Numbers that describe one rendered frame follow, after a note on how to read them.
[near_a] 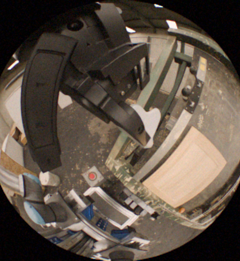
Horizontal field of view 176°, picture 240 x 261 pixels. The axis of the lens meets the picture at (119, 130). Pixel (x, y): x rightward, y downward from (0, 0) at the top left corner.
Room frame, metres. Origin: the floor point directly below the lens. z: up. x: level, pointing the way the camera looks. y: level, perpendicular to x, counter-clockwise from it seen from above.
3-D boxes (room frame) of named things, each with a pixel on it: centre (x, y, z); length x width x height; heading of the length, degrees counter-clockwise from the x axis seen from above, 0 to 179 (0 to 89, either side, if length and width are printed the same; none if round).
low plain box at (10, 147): (-0.20, 3.57, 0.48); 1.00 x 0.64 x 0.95; 50
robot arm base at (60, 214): (-0.26, 0.37, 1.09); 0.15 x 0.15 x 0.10
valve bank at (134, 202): (-0.23, -0.16, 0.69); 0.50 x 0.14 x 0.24; 43
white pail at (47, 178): (-0.14, 1.36, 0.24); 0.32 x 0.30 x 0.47; 50
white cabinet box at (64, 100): (2.94, 2.65, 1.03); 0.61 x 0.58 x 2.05; 50
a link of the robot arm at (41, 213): (-0.26, 0.37, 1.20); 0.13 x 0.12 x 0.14; 25
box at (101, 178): (0.05, 0.19, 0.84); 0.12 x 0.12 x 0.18; 43
